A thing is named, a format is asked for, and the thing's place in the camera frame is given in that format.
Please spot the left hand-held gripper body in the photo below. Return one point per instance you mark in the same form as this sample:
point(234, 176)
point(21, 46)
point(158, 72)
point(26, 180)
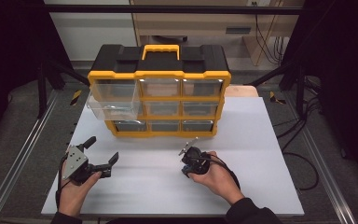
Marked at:
point(76, 163)

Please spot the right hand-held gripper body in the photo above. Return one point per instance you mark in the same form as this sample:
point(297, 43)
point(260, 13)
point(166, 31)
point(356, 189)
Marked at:
point(195, 160)

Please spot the clear plastic drawer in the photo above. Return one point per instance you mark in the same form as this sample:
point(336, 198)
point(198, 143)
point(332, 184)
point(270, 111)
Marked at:
point(115, 102)

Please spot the yellow black drawer organizer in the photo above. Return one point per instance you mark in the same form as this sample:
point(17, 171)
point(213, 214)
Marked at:
point(112, 59)

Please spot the person's right hand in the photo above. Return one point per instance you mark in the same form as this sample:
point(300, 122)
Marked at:
point(219, 180)

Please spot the person's left hand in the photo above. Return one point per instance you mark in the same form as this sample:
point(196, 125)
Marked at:
point(74, 196)

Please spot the yellow black hazard tape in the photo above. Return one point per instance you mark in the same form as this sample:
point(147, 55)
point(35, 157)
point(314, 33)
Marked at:
point(275, 97)
point(75, 97)

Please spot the set of clear drawers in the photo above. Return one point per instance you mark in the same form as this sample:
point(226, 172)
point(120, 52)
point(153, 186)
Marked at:
point(200, 109)

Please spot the white table board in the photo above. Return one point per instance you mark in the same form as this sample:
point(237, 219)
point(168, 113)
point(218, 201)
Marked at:
point(155, 199)

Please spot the black metal stand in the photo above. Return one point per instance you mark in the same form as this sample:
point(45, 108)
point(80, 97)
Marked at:
point(42, 90)
point(300, 90)

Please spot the wooden table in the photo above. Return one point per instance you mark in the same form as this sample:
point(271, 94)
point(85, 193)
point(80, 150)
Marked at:
point(240, 91)

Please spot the black curtain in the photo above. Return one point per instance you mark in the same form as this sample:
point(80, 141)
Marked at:
point(345, 77)
point(12, 62)

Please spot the aluminium rail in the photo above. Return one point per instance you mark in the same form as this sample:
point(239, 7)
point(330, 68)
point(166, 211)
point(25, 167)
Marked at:
point(323, 168)
point(18, 161)

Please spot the black frame crossbar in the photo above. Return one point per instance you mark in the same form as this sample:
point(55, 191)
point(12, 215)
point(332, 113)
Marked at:
point(174, 9)

